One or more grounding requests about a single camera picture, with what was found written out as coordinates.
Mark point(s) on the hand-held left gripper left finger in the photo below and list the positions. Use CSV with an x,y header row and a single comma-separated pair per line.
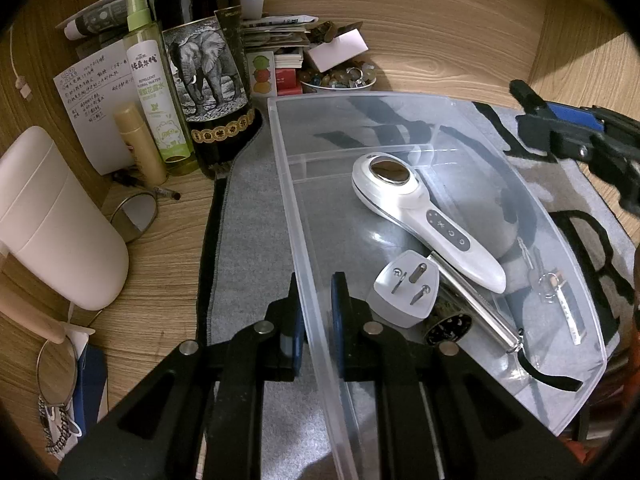
x,y
296,345

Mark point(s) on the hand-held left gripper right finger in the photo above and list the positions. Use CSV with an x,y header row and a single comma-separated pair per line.
x,y
337,340

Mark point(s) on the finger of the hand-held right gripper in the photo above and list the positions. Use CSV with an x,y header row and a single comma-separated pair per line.
x,y
575,116
565,140

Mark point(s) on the white plug adapter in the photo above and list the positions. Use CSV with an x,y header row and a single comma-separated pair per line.
x,y
400,305

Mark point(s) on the silver metal flashlight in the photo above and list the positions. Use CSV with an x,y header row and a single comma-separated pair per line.
x,y
480,310

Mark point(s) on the white handheld facial massager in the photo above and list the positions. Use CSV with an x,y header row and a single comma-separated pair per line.
x,y
450,230

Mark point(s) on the clear plastic storage box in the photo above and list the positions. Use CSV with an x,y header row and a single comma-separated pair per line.
x,y
320,170

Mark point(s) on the grey mat with black print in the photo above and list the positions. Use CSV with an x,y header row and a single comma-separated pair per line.
x,y
250,240

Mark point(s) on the black pen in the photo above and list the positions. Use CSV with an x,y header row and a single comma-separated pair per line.
x,y
160,191

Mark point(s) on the small round mirror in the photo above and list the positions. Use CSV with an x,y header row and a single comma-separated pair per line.
x,y
134,216

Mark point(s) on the dark blue booklet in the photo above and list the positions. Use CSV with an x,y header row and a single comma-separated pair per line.
x,y
92,390

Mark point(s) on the white bowl of beads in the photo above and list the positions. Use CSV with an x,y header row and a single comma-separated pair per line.
x,y
340,81

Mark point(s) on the small white card box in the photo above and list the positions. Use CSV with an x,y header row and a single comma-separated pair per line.
x,y
335,50

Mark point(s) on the cream yellow tube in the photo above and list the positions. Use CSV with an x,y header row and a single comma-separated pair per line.
x,y
140,150

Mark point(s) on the small red box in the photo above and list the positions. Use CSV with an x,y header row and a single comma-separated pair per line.
x,y
288,80

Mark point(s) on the green spray bottle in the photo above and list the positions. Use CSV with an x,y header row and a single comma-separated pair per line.
x,y
155,110

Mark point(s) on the fruit print card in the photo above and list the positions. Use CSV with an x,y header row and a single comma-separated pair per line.
x,y
262,72

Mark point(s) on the cream white cylindrical humidifier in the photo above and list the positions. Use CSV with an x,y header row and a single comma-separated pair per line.
x,y
50,220

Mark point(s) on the dark wine bottle elephant label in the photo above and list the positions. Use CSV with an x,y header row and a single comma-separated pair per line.
x,y
210,75

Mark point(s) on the stack of books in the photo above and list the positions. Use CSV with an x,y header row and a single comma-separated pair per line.
x,y
280,35

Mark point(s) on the handwritten white paper note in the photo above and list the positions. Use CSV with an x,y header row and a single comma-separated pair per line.
x,y
95,95

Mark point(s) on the rolled printed tube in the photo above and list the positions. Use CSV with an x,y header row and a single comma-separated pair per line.
x,y
100,15

